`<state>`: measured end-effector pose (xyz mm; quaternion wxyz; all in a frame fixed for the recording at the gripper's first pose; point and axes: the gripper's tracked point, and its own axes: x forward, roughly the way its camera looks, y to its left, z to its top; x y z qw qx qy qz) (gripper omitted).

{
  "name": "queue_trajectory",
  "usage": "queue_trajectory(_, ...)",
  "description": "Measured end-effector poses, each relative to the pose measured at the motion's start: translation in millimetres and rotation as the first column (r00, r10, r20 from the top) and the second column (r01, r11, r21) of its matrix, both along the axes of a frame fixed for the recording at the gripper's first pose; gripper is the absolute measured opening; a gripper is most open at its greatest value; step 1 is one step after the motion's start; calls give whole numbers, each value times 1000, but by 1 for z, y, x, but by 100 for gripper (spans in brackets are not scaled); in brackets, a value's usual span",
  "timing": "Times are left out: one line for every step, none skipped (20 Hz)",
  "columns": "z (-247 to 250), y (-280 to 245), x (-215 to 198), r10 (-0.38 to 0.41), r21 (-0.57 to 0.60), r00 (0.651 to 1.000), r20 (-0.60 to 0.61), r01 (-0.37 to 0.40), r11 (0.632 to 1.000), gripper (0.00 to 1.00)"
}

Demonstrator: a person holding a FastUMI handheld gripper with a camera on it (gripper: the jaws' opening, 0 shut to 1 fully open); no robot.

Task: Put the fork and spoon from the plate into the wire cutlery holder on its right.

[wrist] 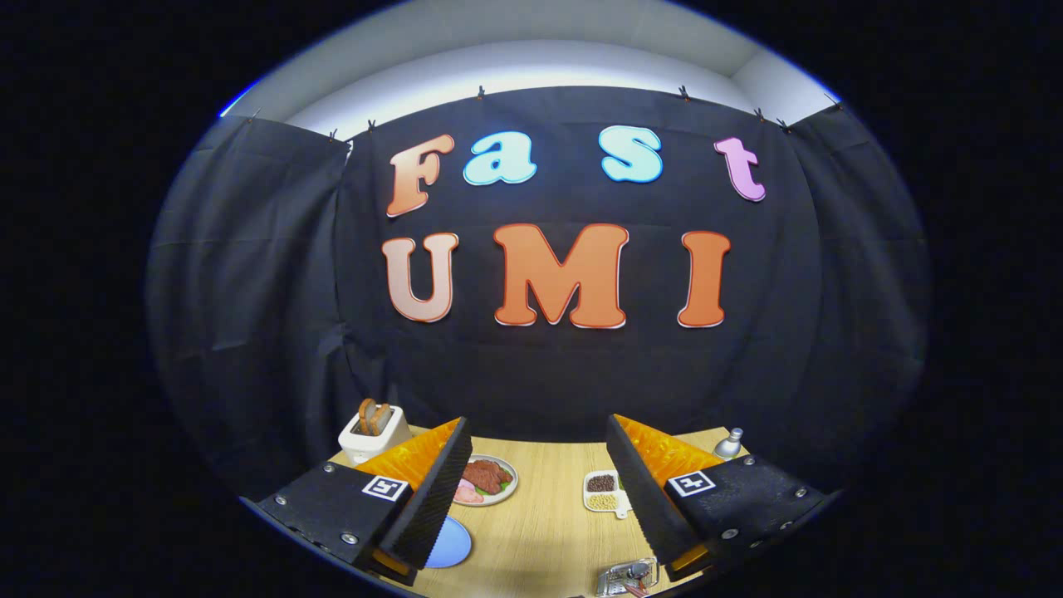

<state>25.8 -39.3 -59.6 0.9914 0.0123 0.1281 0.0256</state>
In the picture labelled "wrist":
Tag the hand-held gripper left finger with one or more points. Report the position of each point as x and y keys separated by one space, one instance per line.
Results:
x=436 y=498

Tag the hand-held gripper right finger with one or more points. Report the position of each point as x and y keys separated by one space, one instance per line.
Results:
x=639 y=498

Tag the white divided dish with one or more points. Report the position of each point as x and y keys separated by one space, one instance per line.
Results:
x=621 y=507

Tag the pale pink ham slice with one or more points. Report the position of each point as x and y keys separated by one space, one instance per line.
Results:
x=463 y=492

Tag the pile of yellow soybeans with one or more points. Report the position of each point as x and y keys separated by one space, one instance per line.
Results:
x=604 y=502

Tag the reddish pink ham slice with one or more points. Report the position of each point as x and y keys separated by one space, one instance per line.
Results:
x=477 y=498

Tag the pile of dark red beans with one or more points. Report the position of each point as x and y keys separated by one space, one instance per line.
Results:
x=600 y=482

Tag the blue round plate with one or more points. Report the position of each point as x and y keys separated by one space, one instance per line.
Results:
x=453 y=544

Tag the brown grilled meat piece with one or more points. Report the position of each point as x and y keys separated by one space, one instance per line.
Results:
x=486 y=476

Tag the oval beige plate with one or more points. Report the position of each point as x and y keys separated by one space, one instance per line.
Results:
x=508 y=469

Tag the cream white toaster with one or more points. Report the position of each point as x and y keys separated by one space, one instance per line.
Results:
x=365 y=448

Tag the perforated metal tray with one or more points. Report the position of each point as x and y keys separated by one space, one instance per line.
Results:
x=610 y=580

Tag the brown toast slice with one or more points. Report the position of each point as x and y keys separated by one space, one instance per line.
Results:
x=366 y=415
x=384 y=418

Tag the green labelled metal bottle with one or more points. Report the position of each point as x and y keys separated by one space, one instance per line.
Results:
x=728 y=447

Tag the row of black cloth clips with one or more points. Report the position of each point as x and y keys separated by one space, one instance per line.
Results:
x=480 y=91

